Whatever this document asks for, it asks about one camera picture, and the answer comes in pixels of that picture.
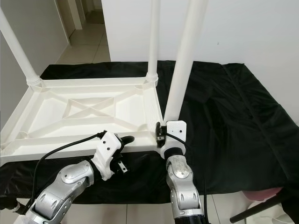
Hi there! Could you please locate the white plastic table top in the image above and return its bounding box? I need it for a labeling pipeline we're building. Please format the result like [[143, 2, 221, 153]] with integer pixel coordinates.
[[0, 75, 169, 167]]

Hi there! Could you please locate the pink fabric slipper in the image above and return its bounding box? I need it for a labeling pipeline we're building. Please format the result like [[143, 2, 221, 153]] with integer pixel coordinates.
[[245, 187, 285, 202]]

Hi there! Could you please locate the brown door mat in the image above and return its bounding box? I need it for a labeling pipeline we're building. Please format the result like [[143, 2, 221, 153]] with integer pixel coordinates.
[[86, 9, 104, 23]]

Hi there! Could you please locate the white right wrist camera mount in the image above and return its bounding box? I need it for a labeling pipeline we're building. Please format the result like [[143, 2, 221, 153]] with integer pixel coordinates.
[[161, 120, 188, 160]]

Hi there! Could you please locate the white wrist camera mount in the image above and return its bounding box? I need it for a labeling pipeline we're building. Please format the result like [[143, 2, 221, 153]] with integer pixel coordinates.
[[161, 120, 188, 160], [92, 131, 125, 182]]

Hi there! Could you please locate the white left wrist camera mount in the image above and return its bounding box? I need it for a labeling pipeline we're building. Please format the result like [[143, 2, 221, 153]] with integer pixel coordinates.
[[92, 131, 125, 182]]

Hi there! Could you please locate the white door frame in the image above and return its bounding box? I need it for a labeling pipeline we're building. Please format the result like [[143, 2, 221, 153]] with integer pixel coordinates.
[[69, 0, 87, 28]]

